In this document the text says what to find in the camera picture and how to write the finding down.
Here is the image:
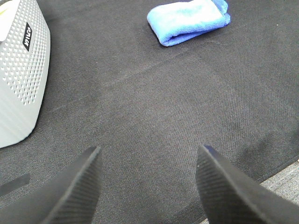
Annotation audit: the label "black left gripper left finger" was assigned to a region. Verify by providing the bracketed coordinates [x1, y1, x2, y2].
[0, 147, 103, 224]

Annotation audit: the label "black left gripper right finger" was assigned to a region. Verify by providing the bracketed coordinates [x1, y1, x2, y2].
[195, 146, 299, 224]

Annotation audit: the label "blue microfiber towel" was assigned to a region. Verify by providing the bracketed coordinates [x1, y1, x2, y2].
[147, 0, 231, 47]

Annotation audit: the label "grey perforated laundry basket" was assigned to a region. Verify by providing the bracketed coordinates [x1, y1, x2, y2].
[0, 0, 50, 148]

